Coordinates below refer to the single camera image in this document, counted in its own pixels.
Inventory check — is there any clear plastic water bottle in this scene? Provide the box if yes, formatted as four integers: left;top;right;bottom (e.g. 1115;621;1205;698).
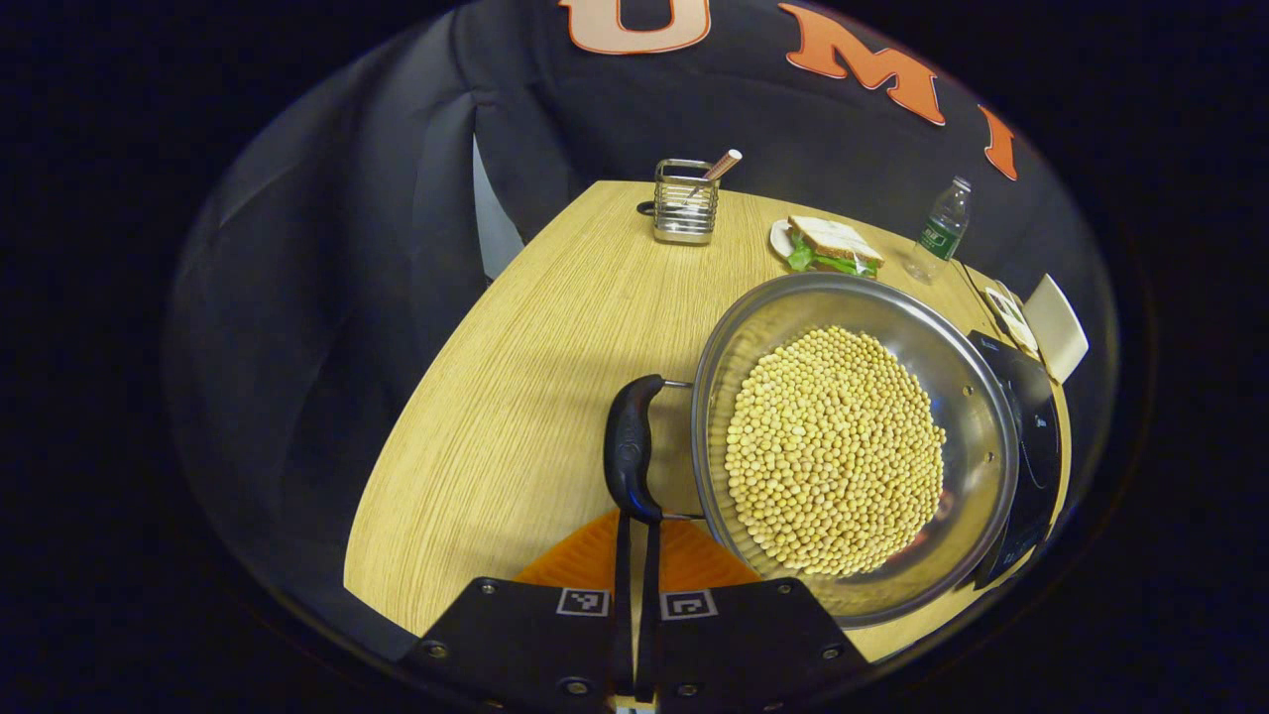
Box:
904;177;973;286

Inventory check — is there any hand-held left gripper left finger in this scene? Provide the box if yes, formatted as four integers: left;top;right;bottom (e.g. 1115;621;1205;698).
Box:
397;511;635;714

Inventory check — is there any wooden-handled utensil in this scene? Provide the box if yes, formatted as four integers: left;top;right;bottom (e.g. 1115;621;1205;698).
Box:
684;149;743;204

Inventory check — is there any steel pot with black handle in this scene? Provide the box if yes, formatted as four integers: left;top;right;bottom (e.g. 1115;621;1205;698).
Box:
605;273;1022;628

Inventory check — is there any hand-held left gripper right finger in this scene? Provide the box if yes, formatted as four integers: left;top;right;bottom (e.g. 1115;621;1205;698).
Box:
634;516;873;714

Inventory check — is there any metal wire utensil holder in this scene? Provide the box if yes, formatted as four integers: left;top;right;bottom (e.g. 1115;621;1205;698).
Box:
652;159;721;246

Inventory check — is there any white box appliance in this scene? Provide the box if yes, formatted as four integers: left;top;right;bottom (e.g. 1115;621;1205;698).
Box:
1021;274;1090;385

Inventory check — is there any black induction cooktop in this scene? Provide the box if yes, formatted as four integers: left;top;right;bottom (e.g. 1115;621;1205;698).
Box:
957;330;1062;591

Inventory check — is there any sandwich with lettuce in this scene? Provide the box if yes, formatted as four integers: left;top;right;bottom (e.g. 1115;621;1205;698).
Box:
788;215;883;279

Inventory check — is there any pile of soybeans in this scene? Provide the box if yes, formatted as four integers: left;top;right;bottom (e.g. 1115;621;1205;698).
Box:
724;325;946;578

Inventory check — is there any black backdrop cloth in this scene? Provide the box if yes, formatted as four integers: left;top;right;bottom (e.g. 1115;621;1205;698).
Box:
169;0;1121;655

